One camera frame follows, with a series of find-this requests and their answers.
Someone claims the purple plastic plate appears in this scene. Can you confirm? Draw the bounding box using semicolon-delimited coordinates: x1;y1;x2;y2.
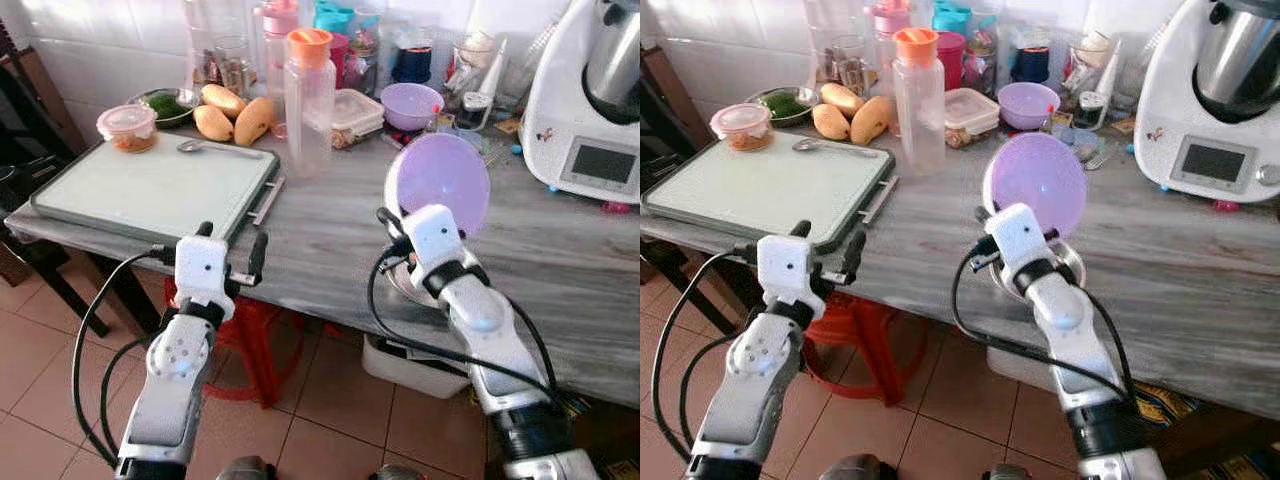
981;131;1089;241
384;132;492;237

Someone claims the steel bowl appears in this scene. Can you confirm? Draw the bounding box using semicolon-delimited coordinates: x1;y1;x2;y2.
384;254;443;309
984;238;1089;303

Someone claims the white tray with grey rim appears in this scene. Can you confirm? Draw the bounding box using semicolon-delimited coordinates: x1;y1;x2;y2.
29;134;282;247
641;132;897;253

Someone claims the red plastic stool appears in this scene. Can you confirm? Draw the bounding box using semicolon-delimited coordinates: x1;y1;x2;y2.
799;290;927;407
163;278;307;410

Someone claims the metal spoon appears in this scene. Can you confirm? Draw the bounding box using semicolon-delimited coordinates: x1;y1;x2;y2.
177;139;265;160
791;136;882;159

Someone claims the clear square food box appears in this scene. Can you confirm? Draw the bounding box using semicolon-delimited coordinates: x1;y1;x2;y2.
329;88;386;151
943;87;1002;150

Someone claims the yellow mango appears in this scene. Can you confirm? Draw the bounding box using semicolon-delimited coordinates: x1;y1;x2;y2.
850;95;895;147
820;82;867;119
811;102;854;142
200;83;247;120
233;96;277;148
192;104;235;143

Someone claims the white plastic box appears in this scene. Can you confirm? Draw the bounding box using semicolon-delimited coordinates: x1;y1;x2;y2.
361;334;483;402

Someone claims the purple plastic bowl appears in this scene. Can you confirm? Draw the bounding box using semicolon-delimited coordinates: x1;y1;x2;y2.
379;82;446;132
996;81;1062;132

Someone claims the round container with pink lid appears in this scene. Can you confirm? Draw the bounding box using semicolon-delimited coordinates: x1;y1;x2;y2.
96;103;160;154
709;102;774;153

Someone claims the clear bottle with orange cap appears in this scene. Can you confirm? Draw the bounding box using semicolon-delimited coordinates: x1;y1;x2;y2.
891;26;948;178
283;27;338;180

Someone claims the dish of green vegetables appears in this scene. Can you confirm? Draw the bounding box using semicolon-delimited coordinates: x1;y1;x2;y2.
744;87;822;129
127;87;202;130

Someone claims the dark blue cup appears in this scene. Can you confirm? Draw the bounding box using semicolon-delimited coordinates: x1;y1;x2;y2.
393;44;435;85
1011;44;1053;85

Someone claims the pink plastic cup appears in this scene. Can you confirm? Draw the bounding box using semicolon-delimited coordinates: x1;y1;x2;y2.
936;31;968;92
327;33;352;90

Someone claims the dark wooden chair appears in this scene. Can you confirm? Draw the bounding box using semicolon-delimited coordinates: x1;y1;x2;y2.
640;44;723;313
0;40;113;339

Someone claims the clear glass jar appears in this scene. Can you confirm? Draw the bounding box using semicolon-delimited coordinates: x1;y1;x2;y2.
213;35;258;98
827;34;871;97

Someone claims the clear jar with utensils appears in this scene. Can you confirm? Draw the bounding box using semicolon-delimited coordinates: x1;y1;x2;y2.
453;32;509;101
1068;30;1123;98

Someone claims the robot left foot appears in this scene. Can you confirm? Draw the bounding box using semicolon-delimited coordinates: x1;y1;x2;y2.
214;455;278;480
819;454;898;480

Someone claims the clear bottle with pink lid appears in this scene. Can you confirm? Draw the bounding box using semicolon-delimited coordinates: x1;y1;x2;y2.
869;0;914;101
254;0;302;140

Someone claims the teal plastic container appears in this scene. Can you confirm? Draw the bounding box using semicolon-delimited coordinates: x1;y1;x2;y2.
931;0;974;37
313;0;357;37

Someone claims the white kitchen cooking machine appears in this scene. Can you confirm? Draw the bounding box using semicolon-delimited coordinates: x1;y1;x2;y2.
519;0;641;207
1132;0;1280;205

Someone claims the patterned floor rug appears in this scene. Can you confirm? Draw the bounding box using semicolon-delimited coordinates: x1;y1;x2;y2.
1134;384;1280;480
556;392;641;480

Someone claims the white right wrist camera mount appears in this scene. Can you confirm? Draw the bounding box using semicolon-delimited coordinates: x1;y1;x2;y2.
985;202;1061;283
400;204;471;283

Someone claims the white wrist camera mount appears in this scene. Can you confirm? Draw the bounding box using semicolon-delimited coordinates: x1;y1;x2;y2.
174;234;235;321
400;204;471;283
985;202;1061;283
755;234;828;321

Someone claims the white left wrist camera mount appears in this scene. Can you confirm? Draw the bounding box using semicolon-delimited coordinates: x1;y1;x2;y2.
174;234;235;321
755;234;828;321

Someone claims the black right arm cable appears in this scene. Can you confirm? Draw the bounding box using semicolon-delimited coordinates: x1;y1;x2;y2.
949;244;1139;401
366;244;567;406

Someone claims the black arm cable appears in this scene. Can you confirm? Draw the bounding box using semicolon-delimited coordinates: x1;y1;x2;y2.
71;244;179;469
650;244;761;463
949;244;1139;401
366;244;567;406

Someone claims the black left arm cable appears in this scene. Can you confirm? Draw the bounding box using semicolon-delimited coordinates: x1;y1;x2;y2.
71;244;179;469
650;244;761;463

